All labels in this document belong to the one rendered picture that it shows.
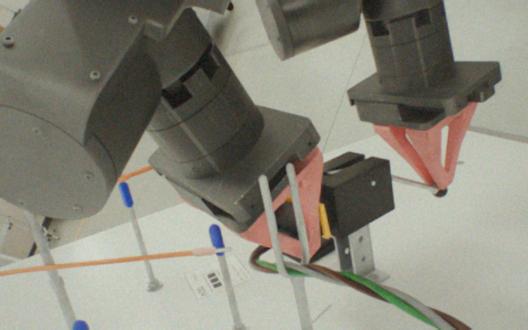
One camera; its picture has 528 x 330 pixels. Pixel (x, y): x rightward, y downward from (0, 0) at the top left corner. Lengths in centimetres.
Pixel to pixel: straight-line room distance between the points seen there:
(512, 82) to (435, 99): 154
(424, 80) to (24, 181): 28
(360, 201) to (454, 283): 9
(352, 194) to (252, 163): 11
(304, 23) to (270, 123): 9
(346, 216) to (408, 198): 17
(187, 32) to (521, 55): 175
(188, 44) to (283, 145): 7
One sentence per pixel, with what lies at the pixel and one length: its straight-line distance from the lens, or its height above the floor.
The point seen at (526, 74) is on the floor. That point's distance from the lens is 188.
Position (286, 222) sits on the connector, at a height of 119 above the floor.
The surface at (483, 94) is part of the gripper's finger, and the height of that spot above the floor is 108.
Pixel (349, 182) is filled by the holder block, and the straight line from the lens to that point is 34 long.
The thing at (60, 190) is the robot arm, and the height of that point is 134.
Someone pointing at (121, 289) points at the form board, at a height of 122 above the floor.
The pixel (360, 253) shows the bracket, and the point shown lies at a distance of 38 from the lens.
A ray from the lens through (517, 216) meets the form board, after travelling 48.
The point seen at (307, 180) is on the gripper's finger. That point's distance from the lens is 28.
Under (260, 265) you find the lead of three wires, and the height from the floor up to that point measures 122.
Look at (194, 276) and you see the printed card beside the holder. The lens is 44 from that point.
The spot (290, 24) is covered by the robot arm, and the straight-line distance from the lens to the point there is 34.
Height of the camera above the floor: 137
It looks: 28 degrees down
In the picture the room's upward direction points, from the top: 65 degrees counter-clockwise
